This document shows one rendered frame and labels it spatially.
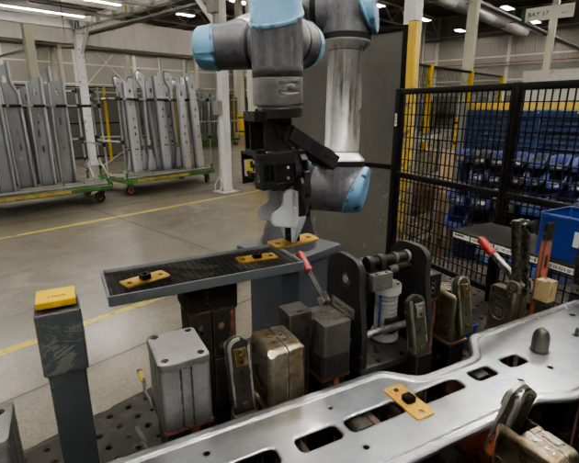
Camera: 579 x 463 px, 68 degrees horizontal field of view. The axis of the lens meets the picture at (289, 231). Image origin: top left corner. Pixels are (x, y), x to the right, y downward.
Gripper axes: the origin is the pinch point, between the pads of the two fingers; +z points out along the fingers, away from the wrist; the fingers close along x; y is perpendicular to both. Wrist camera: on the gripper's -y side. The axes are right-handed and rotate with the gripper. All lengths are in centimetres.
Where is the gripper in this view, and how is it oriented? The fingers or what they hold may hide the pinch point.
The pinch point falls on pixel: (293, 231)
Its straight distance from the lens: 72.1
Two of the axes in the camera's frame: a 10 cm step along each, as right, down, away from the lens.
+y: -8.5, 1.8, -4.9
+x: 5.2, 2.5, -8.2
